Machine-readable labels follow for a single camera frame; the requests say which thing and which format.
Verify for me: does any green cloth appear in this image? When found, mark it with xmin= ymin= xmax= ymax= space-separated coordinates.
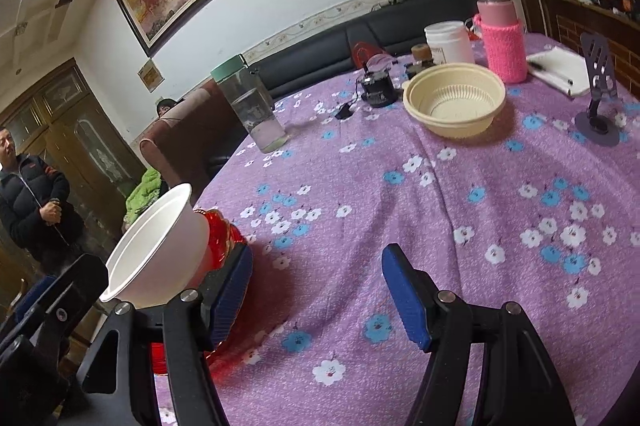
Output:
xmin=122 ymin=168 xmax=164 ymax=229

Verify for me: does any white notebook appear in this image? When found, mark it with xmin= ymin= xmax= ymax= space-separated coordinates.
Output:
xmin=526 ymin=46 xmax=594 ymax=98

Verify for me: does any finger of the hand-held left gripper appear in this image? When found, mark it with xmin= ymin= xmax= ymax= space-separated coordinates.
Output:
xmin=0 ymin=253 xmax=110 ymax=358

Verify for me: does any white foam bowl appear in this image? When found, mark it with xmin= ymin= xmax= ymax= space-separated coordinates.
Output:
xmin=99 ymin=183 xmax=211 ymax=309

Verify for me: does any beige plastic bowl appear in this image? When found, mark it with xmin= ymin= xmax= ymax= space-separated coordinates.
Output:
xmin=402 ymin=62 xmax=507 ymax=139

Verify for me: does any black leather sofa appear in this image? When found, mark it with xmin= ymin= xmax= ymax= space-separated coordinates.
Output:
xmin=207 ymin=0 xmax=482 ymax=177

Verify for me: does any dark jar tan spool lid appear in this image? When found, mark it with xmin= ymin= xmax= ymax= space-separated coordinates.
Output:
xmin=404 ymin=44 xmax=437 ymax=81

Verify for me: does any red plastic plate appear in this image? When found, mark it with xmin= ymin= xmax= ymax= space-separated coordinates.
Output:
xmin=150 ymin=207 xmax=281 ymax=378

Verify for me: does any brown armchair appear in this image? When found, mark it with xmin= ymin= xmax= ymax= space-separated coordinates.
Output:
xmin=139 ymin=78 xmax=251 ymax=207

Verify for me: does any red plastic object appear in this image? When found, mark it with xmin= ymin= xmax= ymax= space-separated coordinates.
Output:
xmin=350 ymin=40 xmax=389 ymax=69

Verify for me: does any purple floral tablecloth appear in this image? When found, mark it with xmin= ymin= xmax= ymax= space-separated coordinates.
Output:
xmin=152 ymin=30 xmax=640 ymax=426

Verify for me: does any black phone stand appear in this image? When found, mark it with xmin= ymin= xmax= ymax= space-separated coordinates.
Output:
xmin=574 ymin=32 xmax=621 ymax=149

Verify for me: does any wooden door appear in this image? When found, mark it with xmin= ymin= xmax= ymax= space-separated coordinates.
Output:
xmin=0 ymin=58 xmax=151 ymax=307

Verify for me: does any white plastic jar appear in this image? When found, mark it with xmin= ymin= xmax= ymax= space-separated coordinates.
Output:
xmin=424 ymin=20 xmax=475 ymax=66

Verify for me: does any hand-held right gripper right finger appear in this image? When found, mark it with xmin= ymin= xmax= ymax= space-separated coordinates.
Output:
xmin=381 ymin=243 xmax=578 ymax=426

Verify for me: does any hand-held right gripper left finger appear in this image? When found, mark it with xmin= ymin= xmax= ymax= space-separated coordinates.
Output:
xmin=77 ymin=245 xmax=255 ymax=426

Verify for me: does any bottle in pink knitted sleeve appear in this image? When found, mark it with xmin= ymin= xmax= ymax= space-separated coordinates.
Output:
xmin=472 ymin=0 xmax=529 ymax=84

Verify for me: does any black jar clear dome lid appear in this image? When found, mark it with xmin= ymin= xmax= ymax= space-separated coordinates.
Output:
xmin=359 ymin=54 xmax=399 ymax=109

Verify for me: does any clear bottle green lid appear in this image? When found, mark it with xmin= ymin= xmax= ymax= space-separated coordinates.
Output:
xmin=210 ymin=54 xmax=288 ymax=154

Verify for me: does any small yellow wall sign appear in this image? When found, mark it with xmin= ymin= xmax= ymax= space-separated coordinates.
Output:
xmin=137 ymin=58 xmax=165 ymax=93

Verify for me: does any black pen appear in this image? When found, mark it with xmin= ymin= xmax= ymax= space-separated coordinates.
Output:
xmin=527 ymin=59 xmax=576 ymax=86

